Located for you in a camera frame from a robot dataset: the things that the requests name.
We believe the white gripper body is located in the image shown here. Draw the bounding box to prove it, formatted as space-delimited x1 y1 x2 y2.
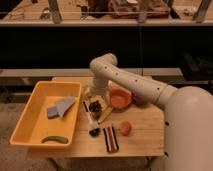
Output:
82 85 108 107

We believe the dark purple grapes bunch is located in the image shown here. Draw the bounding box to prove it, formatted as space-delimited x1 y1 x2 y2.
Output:
89 101 102 112

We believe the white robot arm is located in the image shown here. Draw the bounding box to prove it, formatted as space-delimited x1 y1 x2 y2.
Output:
90 53 213 171

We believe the yellow banana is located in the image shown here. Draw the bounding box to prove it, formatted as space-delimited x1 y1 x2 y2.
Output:
98 106 113 124

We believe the metal cup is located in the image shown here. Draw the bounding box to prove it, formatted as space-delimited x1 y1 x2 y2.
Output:
90 109 102 119

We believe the orange bowl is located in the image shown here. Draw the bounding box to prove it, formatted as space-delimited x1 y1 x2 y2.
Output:
109 88 132 109

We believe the grey blue cloth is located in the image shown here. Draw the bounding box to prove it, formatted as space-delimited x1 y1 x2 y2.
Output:
55 96 75 117

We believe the orange fruit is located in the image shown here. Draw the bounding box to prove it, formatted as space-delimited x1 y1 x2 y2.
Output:
119 121 132 136

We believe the dark maroon bowl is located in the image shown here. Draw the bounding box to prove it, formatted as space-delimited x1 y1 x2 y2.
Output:
132 94 148 106

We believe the blue sponge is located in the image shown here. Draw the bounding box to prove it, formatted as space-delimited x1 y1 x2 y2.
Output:
47 107 58 119

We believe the green cucumber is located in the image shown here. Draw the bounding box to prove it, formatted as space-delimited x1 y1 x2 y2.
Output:
41 136 69 144

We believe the yellow plastic bin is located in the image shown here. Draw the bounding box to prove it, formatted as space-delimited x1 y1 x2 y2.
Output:
10 81 82 149

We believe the white handled brush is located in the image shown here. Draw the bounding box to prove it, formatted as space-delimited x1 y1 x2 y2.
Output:
83 102 100 137

